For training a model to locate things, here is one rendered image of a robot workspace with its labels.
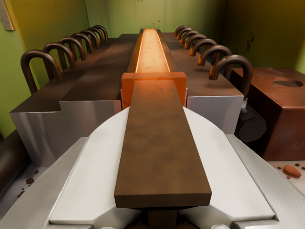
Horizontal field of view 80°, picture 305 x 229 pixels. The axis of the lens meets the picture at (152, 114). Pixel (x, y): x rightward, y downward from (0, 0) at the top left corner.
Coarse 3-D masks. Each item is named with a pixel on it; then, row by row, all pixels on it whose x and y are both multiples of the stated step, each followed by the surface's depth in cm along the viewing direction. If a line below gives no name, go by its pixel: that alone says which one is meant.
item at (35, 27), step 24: (24, 0) 27; (48, 0) 33; (72, 0) 44; (0, 24) 25; (24, 24) 27; (48, 24) 33; (72, 24) 44; (0, 48) 26; (24, 48) 27; (0, 72) 28; (0, 96) 30; (24, 96) 30; (0, 120) 32
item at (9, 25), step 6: (0, 0) 23; (0, 6) 23; (6, 6) 24; (0, 12) 24; (6, 12) 24; (0, 18) 24; (6, 18) 24; (6, 24) 24; (12, 24) 25; (6, 30) 25
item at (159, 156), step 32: (160, 64) 18; (128, 96) 13; (160, 96) 11; (128, 128) 8; (160, 128) 8; (128, 160) 6; (160, 160) 6; (192, 160) 6; (128, 192) 5; (160, 192) 5; (192, 192) 5; (160, 224) 6; (192, 224) 7
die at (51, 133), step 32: (160, 32) 45; (96, 64) 25; (128, 64) 24; (192, 64) 23; (32, 96) 18; (64, 96) 16; (96, 96) 16; (192, 96) 15; (224, 96) 15; (32, 128) 16; (64, 128) 17; (96, 128) 17; (224, 128) 17; (32, 160) 18
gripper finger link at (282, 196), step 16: (240, 144) 8; (256, 160) 7; (256, 176) 7; (272, 176) 7; (272, 192) 6; (288, 192) 6; (272, 208) 6; (288, 208) 6; (304, 208) 6; (240, 224) 5; (256, 224) 5; (272, 224) 5; (288, 224) 5; (304, 224) 5
